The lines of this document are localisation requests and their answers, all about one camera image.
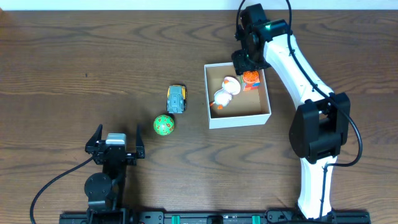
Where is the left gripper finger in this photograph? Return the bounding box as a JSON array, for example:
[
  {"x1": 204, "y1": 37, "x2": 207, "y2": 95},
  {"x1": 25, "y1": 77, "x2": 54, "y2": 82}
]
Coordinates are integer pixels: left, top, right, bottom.
[
  {"x1": 136, "y1": 126, "x2": 145, "y2": 152},
  {"x1": 85, "y1": 124, "x2": 103, "y2": 147}
]

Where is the orange round disc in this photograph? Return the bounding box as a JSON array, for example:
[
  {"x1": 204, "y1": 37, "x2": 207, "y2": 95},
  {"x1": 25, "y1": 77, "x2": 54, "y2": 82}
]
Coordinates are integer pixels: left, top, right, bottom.
[{"x1": 243, "y1": 71, "x2": 259, "y2": 85}]

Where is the colourful puzzle cube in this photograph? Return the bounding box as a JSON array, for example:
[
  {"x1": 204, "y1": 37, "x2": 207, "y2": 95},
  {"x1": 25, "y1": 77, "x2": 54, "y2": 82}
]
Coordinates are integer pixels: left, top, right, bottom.
[{"x1": 241, "y1": 75, "x2": 261, "y2": 91}]

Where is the white toy duck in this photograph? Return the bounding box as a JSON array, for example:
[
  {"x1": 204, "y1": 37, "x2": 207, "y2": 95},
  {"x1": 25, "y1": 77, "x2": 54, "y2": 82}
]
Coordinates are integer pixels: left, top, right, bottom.
[{"x1": 209, "y1": 77, "x2": 241, "y2": 110}]

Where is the grey yellow toy truck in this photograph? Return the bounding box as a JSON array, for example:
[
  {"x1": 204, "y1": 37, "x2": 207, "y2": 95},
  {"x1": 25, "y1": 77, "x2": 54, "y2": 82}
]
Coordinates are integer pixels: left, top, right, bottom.
[{"x1": 167, "y1": 85, "x2": 187, "y2": 114}]

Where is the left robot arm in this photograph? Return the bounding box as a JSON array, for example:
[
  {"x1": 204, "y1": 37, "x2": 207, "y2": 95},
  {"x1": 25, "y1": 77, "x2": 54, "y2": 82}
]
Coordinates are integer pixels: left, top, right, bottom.
[{"x1": 84, "y1": 125, "x2": 145, "y2": 224}]

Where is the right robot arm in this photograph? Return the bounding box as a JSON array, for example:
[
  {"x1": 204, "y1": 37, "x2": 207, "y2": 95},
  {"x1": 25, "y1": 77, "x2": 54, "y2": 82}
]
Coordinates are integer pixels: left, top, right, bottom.
[{"x1": 231, "y1": 4, "x2": 350, "y2": 219}]

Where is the green numbered ball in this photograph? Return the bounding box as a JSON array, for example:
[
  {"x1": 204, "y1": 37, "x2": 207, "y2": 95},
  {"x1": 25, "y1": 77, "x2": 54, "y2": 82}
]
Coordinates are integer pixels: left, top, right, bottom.
[{"x1": 153, "y1": 114, "x2": 175, "y2": 136}]

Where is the white cardboard box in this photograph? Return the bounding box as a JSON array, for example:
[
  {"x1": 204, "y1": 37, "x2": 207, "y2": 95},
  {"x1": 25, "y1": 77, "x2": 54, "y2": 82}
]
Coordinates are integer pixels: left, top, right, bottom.
[{"x1": 204, "y1": 62, "x2": 272, "y2": 129}]

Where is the right black cable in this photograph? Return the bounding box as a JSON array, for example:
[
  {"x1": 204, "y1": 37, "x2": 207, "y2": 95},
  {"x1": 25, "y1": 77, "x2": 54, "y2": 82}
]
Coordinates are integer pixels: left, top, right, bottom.
[{"x1": 235, "y1": 0, "x2": 364, "y2": 220}]

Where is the black cable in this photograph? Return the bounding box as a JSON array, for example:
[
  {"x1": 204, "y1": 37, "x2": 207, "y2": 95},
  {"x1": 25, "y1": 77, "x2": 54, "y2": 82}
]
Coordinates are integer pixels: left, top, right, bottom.
[
  {"x1": 235, "y1": 0, "x2": 364, "y2": 220},
  {"x1": 29, "y1": 156, "x2": 94, "y2": 224}
]

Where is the left black cable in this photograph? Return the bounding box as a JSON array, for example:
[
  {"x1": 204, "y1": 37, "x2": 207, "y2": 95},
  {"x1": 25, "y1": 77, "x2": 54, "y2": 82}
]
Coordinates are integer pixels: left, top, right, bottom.
[{"x1": 29, "y1": 156, "x2": 94, "y2": 224}]

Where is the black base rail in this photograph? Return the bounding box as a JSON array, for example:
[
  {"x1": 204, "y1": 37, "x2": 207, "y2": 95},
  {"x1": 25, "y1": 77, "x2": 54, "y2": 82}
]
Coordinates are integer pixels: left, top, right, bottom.
[{"x1": 59, "y1": 209, "x2": 371, "y2": 224}]

